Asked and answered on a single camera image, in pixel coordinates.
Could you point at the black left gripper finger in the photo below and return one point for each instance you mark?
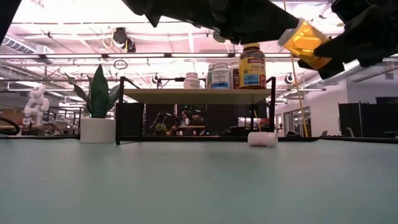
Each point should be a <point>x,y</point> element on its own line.
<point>267,21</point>

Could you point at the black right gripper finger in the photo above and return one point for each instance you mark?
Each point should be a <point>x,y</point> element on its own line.
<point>339,48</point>
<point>331,70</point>

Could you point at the orange pill bottle white cap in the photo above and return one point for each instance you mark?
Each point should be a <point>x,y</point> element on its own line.
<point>303,40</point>

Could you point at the fish oil bottle yellow cap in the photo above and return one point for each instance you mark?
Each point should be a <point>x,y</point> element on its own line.
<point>252,68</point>

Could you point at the white bottle dark red label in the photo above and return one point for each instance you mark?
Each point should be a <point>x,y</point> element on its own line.
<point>235,77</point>

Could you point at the white Melatonin bottle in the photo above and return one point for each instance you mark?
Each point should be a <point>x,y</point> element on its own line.
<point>191,82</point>
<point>220,79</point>

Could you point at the small plain white bottle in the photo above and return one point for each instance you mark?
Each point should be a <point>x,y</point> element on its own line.
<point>262,139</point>

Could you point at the black room divider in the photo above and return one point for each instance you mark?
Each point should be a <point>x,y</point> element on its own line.
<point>367,121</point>

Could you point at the person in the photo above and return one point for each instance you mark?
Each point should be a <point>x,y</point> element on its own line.
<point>192,119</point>

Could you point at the small green desk plant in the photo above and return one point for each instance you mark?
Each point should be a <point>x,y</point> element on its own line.
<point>160,128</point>

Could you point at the green snake plant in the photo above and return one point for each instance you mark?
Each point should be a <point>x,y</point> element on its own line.
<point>99,93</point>

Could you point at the white round plant pot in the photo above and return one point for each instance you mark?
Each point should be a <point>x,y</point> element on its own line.
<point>98,130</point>

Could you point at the wooden shelf black metal frame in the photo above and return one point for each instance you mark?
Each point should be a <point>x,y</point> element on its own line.
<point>186,96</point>

